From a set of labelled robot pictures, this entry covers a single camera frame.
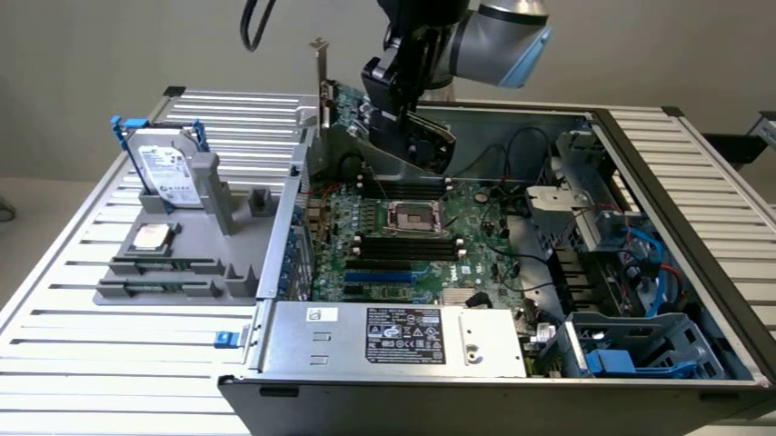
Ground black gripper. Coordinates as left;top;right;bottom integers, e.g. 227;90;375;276
359;25;452;158

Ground green graphics card with bracket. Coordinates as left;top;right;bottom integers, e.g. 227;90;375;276
309;37;458;173

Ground black RAM slots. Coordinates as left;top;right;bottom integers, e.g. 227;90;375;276
354;234;468;260
355;165;454;200

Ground CPU socket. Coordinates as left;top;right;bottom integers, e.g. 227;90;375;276
386;200;446;236

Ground green Dell motherboard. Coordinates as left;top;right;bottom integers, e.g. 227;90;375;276
301;179;528;308

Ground blue expansion slot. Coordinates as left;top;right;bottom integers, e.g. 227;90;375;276
345;271;411;282

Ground hard disk in blue carrier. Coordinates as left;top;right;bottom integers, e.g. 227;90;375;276
110;115;211;211

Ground open black PC case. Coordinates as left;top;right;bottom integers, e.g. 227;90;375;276
216;100;776;436

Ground silver chipset heatsink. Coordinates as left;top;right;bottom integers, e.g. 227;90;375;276
441;287;480;307

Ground silver CPU chip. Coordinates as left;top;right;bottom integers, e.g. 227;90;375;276
123;222;183;254

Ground grey parts rack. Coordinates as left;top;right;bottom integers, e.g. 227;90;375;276
92;152;290;307

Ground green RAM stick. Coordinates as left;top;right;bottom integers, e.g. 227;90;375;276
111;257;223;275

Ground silver power supply unit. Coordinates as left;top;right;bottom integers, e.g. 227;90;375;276
257;301;529;380

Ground grey disk bay cage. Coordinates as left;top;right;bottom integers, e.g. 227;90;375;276
554;311;727;380

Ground blue disk bay clip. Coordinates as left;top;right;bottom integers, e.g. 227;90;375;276
585;349;639;376

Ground black wire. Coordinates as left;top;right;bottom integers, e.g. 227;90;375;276
448;126;562;192

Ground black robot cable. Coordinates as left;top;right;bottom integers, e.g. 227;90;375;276
239;0;278;54

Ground silver drive bracket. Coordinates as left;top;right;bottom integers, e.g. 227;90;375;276
522;183;593;214

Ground blue data wire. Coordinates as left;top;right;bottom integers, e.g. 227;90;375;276
623;223;685;328

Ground red data wire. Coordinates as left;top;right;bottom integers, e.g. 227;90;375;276
625;223;691;318

